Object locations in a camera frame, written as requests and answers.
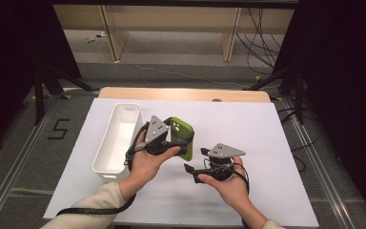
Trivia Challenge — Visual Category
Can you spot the green clown phone case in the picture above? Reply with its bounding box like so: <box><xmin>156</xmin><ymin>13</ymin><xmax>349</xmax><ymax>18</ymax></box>
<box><xmin>170</xmin><ymin>116</ymin><xmax>195</xmax><ymax>162</ymax></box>

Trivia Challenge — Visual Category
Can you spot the white floor cable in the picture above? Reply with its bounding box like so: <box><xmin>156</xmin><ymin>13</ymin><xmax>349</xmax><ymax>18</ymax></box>
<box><xmin>122</xmin><ymin>44</ymin><xmax>258</xmax><ymax>89</ymax></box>

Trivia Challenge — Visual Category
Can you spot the black curtain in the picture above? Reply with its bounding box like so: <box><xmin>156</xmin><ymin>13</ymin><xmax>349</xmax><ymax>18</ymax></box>
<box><xmin>273</xmin><ymin>0</ymin><xmax>366</xmax><ymax>220</ymax></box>
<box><xmin>0</xmin><ymin>0</ymin><xmax>83</xmax><ymax>154</ymax></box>

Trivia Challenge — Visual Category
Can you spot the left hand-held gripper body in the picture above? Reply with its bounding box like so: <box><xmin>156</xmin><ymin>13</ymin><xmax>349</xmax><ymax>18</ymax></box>
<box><xmin>143</xmin><ymin>114</ymin><xmax>173</xmax><ymax>156</ymax></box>

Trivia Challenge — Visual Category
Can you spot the black floor cable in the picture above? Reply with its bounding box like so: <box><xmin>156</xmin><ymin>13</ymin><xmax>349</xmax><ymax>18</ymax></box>
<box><xmin>277</xmin><ymin>107</ymin><xmax>323</xmax><ymax>174</ymax></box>

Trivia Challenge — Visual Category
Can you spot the black metal stand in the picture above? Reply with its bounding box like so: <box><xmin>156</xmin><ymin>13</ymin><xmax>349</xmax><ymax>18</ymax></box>
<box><xmin>242</xmin><ymin>66</ymin><xmax>306</xmax><ymax>125</ymax></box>
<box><xmin>32</xmin><ymin>65</ymin><xmax>101</xmax><ymax>126</ymax></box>

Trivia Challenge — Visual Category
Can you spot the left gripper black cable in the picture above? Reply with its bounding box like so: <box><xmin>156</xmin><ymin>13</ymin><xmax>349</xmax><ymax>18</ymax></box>
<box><xmin>55</xmin><ymin>120</ymin><xmax>151</xmax><ymax>218</ymax></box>

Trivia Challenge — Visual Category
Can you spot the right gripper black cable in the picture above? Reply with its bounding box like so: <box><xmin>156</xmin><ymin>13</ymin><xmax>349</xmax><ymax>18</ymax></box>
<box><xmin>233</xmin><ymin>161</ymin><xmax>252</xmax><ymax>229</ymax></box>

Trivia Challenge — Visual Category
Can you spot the beige wooden desk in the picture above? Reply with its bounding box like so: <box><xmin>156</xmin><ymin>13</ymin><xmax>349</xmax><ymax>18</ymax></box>
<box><xmin>52</xmin><ymin>4</ymin><xmax>296</xmax><ymax>63</ymax></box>

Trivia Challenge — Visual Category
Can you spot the person's right hand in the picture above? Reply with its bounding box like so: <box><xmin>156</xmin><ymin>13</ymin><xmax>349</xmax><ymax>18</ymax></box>
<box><xmin>197</xmin><ymin>156</ymin><xmax>256</xmax><ymax>213</ymax></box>

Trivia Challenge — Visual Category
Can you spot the person's left hand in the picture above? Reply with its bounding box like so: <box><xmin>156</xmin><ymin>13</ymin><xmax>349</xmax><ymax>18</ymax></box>
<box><xmin>119</xmin><ymin>130</ymin><xmax>182</xmax><ymax>201</ymax></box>

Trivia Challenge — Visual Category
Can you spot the bundle of black cables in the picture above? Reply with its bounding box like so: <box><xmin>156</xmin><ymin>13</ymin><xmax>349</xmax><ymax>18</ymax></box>
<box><xmin>236</xmin><ymin>8</ymin><xmax>282</xmax><ymax>75</ymax></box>

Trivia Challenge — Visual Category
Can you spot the white plastic storage box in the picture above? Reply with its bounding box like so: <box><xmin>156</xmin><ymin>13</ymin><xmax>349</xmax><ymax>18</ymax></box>
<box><xmin>91</xmin><ymin>102</ymin><xmax>142</xmax><ymax>184</ymax></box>

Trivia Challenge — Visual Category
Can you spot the black horizontal metal bar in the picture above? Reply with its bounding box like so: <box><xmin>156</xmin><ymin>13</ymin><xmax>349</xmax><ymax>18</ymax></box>
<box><xmin>51</xmin><ymin>0</ymin><xmax>299</xmax><ymax>10</ymax></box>

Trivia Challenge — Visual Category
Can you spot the metal floor rail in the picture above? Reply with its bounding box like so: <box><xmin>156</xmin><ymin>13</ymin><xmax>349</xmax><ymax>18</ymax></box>
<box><xmin>282</xmin><ymin>96</ymin><xmax>366</xmax><ymax>229</ymax></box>
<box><xmin>0</xmin><ymin>94</ymin><xmax>61</xmax><ymax>229</ymax></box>

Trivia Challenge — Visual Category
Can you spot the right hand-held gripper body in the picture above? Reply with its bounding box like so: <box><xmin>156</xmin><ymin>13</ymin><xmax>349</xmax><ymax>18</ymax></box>
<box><xmin>203</xmin><ymin>142</ymin><xmax>247</xmax><ymax>182</ymax></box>

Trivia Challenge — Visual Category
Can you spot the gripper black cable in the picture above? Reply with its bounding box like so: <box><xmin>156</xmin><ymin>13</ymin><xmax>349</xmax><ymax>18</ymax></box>
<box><xmin>55</xmin><ymin>120</ymin><xmax>151</xmax><ymax>218</ymax></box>
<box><xmin>233</xmin><ymin>161</ymin><xmax>252</xmax><ymax>229</ymax></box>

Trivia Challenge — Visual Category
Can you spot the white table mat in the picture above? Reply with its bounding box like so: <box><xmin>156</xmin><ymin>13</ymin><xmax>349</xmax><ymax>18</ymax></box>
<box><xmin>43</xmin><ymin>97</ymin><xmax>319</xmax><ymax>228</ymax></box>

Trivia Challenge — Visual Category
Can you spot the light wooden table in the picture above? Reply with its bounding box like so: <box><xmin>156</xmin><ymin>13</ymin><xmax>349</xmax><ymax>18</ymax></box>
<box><xmin>98</xmin><ymin>87</ymin><xmax>272</xmax><ymax>103</ymax></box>

